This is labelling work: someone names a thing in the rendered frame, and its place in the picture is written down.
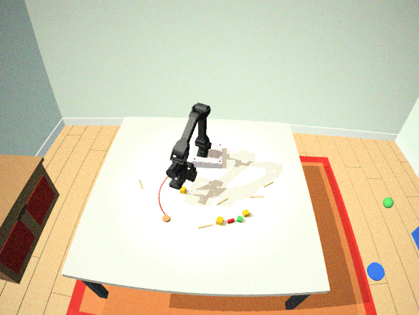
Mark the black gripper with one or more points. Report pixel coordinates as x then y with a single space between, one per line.
178 182

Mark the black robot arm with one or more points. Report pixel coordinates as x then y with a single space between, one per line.
198 115

